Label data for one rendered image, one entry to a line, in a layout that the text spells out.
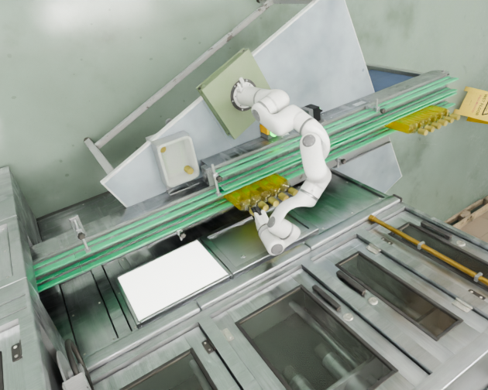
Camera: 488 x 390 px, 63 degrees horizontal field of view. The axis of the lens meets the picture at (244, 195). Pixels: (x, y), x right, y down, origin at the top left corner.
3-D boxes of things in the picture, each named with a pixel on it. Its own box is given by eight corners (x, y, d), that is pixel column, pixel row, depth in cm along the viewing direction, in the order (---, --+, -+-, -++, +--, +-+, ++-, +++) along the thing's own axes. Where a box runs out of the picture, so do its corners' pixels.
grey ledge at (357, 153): (258, 191, 229) (269, 199, 220) (256, 178, 224) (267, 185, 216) (377, 138, 264) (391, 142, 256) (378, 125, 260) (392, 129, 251)
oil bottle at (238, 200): (222, 196, 205) (243, 213, 189) (220, 187, 203) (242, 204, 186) (231, 193, 208) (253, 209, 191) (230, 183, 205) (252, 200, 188)
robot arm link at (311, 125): (309, 111, 160) (335, 131, 154) (317, 124, 172) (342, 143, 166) (286, 138, 162) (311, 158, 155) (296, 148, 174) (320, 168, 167)
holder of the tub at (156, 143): (165, 191, 202) (170, 196, 196) (150, 141, 188) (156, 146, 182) (195, 179, 208) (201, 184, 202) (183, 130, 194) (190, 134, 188)
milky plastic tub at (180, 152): (162, 183, 199) (168, 189, 192) (149, 141, 187) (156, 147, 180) (194, 170, 205) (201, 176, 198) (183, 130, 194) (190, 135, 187)
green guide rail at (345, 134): (217, 185, 200) (225, 191, 194) (217, 183, 200) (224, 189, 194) (446, 88, 266) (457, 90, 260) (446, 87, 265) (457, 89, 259)
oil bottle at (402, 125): (383, 126, 249) (422, 138, 227) (383, 118, 246) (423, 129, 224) (390, 124, 251) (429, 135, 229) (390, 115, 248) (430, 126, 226)
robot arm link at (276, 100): (274, 102, 189) (295, 107, 176) (252, 116, 185) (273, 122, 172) (267, 83, 183) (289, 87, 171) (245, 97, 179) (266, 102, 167)
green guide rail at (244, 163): (214, 172, 197) (221, 178, 190) (214, 170, 196) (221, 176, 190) (447, 77, 262) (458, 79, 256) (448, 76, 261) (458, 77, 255)
